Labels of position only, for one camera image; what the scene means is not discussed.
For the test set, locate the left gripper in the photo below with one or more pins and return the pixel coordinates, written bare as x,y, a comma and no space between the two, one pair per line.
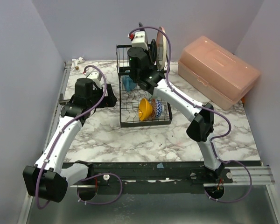
109,100

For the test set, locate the yellow bowl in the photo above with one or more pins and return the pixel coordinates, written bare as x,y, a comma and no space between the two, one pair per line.
145,109

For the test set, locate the dark metal T handle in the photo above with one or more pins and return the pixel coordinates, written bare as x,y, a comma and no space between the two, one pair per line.
62,101

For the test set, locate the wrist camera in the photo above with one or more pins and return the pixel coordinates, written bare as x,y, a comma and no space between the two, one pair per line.
139,39
94,76

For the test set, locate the black round plate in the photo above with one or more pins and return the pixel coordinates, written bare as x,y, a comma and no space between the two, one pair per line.
153,51

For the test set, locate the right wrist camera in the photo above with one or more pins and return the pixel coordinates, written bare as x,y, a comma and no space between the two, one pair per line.
139,39

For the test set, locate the aluminium left rail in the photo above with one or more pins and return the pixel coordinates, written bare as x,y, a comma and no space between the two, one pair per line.
58,107

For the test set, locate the black front mounting bar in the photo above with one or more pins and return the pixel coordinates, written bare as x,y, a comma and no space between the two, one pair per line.
151,178

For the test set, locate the pink plastic storage box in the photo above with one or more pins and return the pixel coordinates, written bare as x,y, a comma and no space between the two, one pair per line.
218,74

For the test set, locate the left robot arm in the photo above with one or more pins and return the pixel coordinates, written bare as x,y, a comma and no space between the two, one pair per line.
47,179

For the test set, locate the red blue patterned bowl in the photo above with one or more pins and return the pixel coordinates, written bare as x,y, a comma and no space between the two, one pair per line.
158,108

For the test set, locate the blue floral mug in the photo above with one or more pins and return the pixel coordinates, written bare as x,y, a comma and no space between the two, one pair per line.
128,83

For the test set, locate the black wire dish rack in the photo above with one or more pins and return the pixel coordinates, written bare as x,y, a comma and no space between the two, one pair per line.
137,107

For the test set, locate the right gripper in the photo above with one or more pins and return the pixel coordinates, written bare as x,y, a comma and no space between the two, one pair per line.
151,51

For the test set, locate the white corner fixture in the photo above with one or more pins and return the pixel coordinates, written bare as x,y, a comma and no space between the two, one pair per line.
76,63

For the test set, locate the pink beige round plate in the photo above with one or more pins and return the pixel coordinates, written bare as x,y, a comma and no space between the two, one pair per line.
161,42

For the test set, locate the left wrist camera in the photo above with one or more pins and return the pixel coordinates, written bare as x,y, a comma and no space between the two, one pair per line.
94,76

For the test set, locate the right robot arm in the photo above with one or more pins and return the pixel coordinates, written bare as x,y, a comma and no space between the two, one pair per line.
200,116

